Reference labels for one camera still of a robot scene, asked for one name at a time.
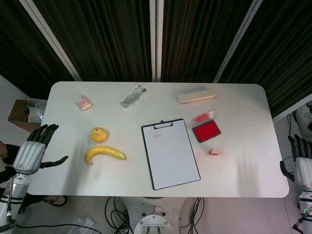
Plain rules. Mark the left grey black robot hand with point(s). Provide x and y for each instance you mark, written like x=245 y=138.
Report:
x=28 y=156

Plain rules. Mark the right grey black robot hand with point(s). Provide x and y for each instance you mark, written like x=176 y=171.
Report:
x=303 y=170

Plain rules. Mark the small red stamp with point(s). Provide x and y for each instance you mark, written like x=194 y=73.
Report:
x=216 y=151

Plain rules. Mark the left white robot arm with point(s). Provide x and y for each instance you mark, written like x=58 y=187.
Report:
x=19 y=185

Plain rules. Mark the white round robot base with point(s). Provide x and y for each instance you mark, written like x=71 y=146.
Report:
x=156 y=223

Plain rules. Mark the bystander bare hand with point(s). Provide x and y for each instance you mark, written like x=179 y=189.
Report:
x=2 y=150

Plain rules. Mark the black clipboard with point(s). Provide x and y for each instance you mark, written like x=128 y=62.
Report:
x=153 y=181

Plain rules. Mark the brown cardboard box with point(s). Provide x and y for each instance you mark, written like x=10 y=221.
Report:
x=18 y=112

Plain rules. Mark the beige black shoe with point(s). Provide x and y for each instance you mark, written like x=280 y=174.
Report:
x=57 y=200

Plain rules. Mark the white sneaker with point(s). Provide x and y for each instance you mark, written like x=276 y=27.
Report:
x=304 y=117

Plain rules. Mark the yellow pear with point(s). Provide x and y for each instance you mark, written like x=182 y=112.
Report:
x=99 y=135

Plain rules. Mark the yellow banana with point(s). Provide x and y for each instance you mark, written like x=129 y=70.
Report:
x=104 y=151

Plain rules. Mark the pink packet in plastic wrap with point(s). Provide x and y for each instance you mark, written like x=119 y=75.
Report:
x=84 y=103

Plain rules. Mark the clear plastic bags on floor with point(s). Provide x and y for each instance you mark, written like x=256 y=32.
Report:
x=84 y=225

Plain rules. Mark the red ink pad clear lid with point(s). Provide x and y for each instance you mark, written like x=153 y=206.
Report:
x=206 y=130

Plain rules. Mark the dark pleated curtain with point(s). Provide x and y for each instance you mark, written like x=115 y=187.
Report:
x=197 y=36
x=22 y=48
x=102 y=36
x=282 y=48

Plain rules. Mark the clear printed plastic bag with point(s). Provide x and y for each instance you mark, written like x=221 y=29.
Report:
x=132 y=97

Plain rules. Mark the beige pencil case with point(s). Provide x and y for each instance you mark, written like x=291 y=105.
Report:
x=197 y=96

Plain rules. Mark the white paper sheet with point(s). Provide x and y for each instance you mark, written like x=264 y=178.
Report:
x=170 y=158

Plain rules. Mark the white partition post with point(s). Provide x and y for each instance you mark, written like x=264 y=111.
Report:
x=51 y=40
x=290 y=111
x=156 y=39
x=236 y=41

